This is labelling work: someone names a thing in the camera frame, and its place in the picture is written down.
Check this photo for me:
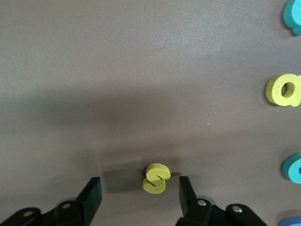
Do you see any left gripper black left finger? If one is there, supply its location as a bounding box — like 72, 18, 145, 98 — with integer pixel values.
0, 177, 102, 226

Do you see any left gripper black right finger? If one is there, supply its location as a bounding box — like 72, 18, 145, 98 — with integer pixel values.
175, 176, 269, 226

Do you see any yellow letter s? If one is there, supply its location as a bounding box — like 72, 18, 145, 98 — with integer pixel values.
143, 163, 171, 195

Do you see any blue letter m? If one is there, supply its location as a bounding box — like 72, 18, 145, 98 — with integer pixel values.
278, 216, 301, 226

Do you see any teal letter c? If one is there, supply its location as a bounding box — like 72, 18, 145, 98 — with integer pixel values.
281, 153, 301, 184

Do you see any yellow letter a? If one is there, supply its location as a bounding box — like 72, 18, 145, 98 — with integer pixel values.
265, 73, 301, 106

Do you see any teal letter a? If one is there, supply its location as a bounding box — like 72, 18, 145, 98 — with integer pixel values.
283, 0, 301, 36

